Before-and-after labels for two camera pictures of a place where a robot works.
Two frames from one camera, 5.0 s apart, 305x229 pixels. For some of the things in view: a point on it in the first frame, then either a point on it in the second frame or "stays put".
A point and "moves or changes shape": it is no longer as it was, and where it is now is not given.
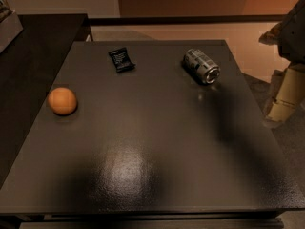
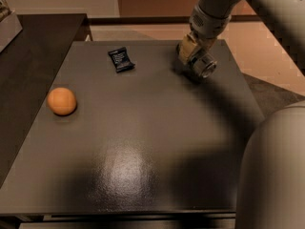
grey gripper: [294, 35] → [208, 26]
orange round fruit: [62, 100] stays put
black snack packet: [121, 60] stays put
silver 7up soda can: [197, 64] moves or changes shape
